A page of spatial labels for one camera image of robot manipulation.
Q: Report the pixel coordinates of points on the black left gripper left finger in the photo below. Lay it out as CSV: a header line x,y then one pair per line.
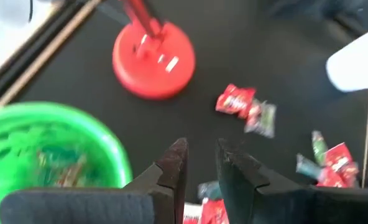
x,y
94,208

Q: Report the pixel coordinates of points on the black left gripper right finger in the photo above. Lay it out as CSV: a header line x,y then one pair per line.
x,y
280,205

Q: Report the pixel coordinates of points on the clear pack green gummy candy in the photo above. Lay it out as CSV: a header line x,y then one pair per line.
x,y
266,121
69,174
319,146

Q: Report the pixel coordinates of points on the clear pack teal gummy candy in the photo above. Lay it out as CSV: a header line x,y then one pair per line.
x,y
308,166

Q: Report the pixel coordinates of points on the clear pack red gummy candy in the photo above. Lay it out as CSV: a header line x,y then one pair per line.
x,y
252,116

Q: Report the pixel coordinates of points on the green plastic bucket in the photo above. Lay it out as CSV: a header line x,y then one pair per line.
x,y
103,137

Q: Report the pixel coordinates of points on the red desk lamp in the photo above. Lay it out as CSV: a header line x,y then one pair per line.
x,y
153,74

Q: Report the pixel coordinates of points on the white plastic bucket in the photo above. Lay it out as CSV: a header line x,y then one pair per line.
x,y
358,68

